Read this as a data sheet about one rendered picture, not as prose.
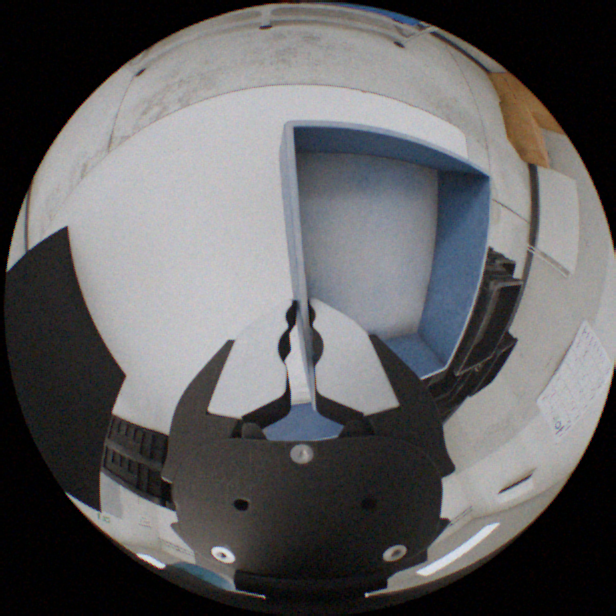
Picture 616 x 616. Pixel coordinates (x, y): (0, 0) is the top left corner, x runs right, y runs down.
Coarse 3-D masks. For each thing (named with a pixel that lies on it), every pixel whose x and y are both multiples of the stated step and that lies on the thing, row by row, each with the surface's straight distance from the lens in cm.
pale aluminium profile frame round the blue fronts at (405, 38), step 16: (224, 16) 149; (272, 16) 151; (288, 16) 153; (304, 16) 153; (320, 16) 156; (384, 16) 229; (176, 32) 155; (208, 32) 158; (384, 32) 165; (400, 32) 182; (416, 32) 163; (128, 64) 171
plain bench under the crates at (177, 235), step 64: (192, 128) 21; (256, 128) 19; (448, 128) 29; (128, 192) 24; (192, 192) 20; (256, 192) 18; (128, 256) 25; (192, 256) 20; (256, 256) 19; (128, 320) 30; (192, 320) 24; (128, 384) 44
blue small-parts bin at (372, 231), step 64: (320, 128) 10; (384, 128) 11; (320, 192) 16; (384, 192) 18; (448, 192) 21; (320, 256) 17; (384, 256) 19; (448, 256) 21; (384, 320) 23; (448, 320) 22
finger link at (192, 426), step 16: (224, 352) 9; (208, 368) 9; (192, 384) 8; (208, 384) 8; (192, 400) 8; (208, 400) 8; (176, 416) 8; (192, 416) 8; (208, 416) 7; (176, 432) 8; (192, 432) 7; (208, 432) 7; (224, 432) 7; (240, 432) 7; (176, 448) 7; (192, 448) 7; (176, 464) 7
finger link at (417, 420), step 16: (368, 336) 9; (384, 352) 9; (384, 368) 8; (400, 368) 8; (400, 384) 8; (416, 384) 8; (400, 400) 7; (416, 400) 7; (432, 400) 8; (368, 416) 7; (384, 416) 7; (400, 416) 7; (416, 416) 7; (432, 416) 7; (368, 432) 7; (384, 432) 7; (400, 432) 7; (416, 432) 7; (432, 432) 7; (432, 448) 7; (448, 464) 7
